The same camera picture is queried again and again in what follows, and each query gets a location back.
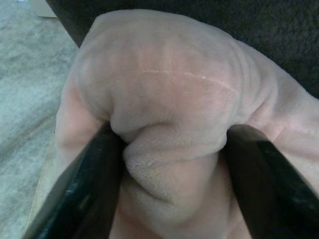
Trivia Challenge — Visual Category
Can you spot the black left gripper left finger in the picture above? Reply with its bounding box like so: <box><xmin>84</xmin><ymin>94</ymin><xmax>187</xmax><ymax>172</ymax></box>
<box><xmin>22</xmin><ymin>123</ymin><xmax>129</xmax><ymax>239</ymax></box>

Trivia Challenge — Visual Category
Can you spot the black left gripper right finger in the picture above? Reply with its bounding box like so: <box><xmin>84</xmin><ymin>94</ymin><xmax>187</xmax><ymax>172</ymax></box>
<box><xmin>224</xmin><ymin>123</ymin><xmax>319</xmax><ymax>239</ymax></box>

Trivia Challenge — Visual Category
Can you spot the pink plush pillow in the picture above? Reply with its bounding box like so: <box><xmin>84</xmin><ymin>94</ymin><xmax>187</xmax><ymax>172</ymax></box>
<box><xmin>53</xmin><ymin>8</ymin><xmax>319</xmax><ymax>239</ymax></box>

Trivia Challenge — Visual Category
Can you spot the dark brown fabric sofa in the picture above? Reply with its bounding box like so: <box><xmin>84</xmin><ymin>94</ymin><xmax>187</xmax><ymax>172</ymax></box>
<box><xmin>45</xmin><ymin>0</ymin><xmax>319</xmax><ymax>99</ymax></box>

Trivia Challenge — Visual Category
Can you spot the white side table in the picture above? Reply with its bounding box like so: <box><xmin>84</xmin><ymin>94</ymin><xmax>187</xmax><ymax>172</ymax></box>
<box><xmin>37</xmin><ymin>0</ymin><xmax>58</xmax><ymax>18</ymax></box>

